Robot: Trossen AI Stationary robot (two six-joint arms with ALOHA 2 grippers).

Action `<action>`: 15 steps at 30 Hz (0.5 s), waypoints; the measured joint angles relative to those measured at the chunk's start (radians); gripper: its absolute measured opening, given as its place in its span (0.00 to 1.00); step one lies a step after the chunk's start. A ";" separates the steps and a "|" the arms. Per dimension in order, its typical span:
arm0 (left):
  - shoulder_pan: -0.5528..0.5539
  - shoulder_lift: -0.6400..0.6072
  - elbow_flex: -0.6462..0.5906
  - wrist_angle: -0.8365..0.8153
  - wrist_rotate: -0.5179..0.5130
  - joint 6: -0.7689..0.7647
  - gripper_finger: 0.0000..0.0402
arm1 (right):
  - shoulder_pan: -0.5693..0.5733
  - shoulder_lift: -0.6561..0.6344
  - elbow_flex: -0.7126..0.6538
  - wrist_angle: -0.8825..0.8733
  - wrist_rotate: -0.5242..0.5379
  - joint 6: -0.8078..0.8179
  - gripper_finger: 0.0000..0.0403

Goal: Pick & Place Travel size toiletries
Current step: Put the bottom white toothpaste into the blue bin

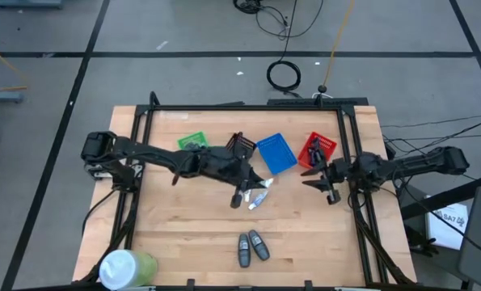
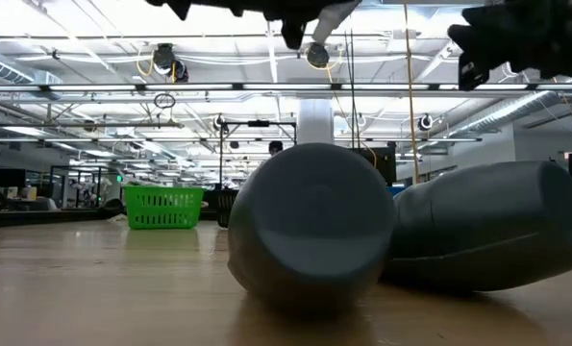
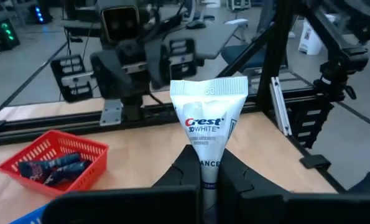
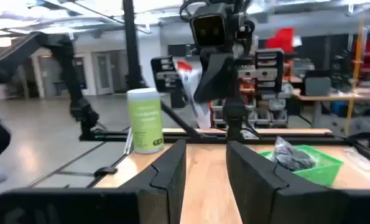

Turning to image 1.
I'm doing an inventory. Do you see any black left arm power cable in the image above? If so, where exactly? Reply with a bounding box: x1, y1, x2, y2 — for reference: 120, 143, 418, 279
81, 188, 119, 237

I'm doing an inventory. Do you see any blue plastic basket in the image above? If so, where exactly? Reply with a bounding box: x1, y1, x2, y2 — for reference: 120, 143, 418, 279
255, 132, 299, 176

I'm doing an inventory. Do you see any green jar with white lid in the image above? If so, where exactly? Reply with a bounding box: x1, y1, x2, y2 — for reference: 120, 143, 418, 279
98, 248, 159, 291

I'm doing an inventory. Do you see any green plastic basket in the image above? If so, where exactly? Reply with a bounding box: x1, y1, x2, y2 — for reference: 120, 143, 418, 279
176, 130, 209, 152

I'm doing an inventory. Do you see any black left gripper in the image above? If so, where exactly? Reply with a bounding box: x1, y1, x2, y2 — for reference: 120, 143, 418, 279
199, 145, 266, 193

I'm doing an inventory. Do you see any black metal beam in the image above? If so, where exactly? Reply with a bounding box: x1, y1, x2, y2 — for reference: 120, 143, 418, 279
399, 171, 481, 221

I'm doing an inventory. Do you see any black plastic basket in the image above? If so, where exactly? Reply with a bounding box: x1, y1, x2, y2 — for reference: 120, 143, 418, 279
225, 131, 259, 161

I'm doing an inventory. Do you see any black hanging cable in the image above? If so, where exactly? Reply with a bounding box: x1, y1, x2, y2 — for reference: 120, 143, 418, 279
265, 0, 302, 93

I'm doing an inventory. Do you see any red plastic basket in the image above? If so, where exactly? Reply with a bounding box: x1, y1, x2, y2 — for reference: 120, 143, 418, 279
297, 131, 339, 170

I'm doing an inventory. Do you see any yellow hanging cable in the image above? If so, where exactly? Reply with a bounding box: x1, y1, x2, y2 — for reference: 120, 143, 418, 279
322, 0, 357, 94

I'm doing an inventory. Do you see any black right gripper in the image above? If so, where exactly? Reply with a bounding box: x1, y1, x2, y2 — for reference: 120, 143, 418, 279
300, 157, 357, 192

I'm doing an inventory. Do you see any black power strip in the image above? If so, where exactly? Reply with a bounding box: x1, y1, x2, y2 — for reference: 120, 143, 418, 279
266, 96, 369, 108

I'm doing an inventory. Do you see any white cardboard box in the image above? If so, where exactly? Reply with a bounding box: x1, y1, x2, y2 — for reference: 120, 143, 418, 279
424, 201, 470, 251

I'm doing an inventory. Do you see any grey metal floor base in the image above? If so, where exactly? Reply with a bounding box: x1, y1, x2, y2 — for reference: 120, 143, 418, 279
0, 0, 64, 10
0, 90, 25, 104

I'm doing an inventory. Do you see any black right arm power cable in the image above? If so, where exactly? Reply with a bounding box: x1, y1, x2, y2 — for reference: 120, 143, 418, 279
380, 114, 481, 157

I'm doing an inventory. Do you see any tangled black floor cable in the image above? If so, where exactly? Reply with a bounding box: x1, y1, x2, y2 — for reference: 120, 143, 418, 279
232, 0, 325, 42

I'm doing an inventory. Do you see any white and blue travel tube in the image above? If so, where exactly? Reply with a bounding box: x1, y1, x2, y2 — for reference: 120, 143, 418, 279
247, 188, 270, 212

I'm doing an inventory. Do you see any black aluminium table frame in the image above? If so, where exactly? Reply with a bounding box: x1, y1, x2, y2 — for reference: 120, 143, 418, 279
76, 91, 417, 291

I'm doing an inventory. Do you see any yellow floor cable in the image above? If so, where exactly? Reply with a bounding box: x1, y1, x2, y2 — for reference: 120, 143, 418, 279
0, 37, 30, 92

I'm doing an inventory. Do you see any black chair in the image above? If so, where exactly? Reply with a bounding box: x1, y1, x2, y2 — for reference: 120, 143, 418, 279
457, 185, 481, 291

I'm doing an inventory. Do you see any grey-blue travel bottle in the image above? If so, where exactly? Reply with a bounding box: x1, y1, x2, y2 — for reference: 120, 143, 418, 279
237, 232, 252, 269
247, 229, 272, 262

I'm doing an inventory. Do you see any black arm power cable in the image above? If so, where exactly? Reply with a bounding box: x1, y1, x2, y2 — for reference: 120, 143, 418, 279
380, 114, 481, 157
81, 188, 119, 237

